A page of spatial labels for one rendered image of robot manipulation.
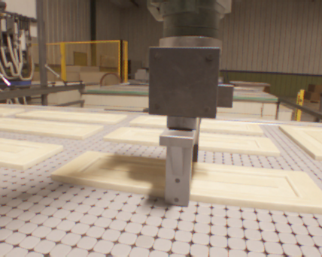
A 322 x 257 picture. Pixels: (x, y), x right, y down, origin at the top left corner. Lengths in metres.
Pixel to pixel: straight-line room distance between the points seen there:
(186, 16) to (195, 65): 0.11
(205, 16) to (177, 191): 0.36
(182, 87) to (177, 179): 0.18
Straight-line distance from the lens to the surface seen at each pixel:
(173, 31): 0.52
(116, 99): 4.33
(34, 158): 0.77
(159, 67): 0.46
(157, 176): 0.60
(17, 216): 0.54
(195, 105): 0.45
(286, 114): 4.18
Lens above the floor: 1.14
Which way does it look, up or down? 13 degrees down
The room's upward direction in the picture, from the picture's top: 1 degrees clockwise
